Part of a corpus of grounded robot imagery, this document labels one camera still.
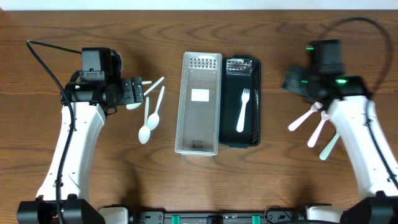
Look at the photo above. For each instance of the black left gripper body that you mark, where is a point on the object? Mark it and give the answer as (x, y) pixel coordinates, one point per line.
(137, 90)

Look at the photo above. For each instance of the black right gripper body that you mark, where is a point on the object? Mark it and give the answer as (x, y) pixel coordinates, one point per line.
(296, 81)

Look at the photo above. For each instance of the white plastic fork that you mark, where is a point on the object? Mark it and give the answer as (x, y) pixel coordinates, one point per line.
(314, 108)

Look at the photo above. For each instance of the pink plastic fork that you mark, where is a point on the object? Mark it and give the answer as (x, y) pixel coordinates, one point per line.
(315, 135)

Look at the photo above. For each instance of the dark green plastic basket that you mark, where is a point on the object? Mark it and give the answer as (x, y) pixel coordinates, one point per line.
(240, 72)

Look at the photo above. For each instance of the mint green plastic fork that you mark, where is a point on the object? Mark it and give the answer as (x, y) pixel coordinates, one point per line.
(328, 148)

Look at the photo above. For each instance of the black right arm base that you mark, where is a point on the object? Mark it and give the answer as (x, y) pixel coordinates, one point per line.
(379, 209)

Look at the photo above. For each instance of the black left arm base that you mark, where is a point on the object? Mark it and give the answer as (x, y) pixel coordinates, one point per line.
(74, 211)

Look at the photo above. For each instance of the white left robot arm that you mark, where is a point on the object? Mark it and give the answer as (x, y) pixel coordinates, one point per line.
(89, 119)

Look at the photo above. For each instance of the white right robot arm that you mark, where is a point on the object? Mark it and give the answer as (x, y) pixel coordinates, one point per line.
(345, 102)

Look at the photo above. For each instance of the white spoon long diagonal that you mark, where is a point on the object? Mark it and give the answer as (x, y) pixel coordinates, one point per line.
(135, 105)

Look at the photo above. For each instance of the white spoon nearest gripper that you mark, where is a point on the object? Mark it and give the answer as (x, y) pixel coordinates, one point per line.
(146, 82)

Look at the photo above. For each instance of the white spoon lower right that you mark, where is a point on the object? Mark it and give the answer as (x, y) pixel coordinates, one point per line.
(154, 118)

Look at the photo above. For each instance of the white spoon lower left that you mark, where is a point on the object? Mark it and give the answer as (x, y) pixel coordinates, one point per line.
(144, 132)

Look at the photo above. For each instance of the white fork in basket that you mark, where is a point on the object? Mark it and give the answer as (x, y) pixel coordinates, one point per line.
(244, 100)

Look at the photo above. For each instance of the clear plastic basket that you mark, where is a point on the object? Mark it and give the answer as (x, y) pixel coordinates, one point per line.
(199, 104)

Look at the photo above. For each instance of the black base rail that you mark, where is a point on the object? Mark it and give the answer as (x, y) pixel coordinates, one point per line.
(123, 214)

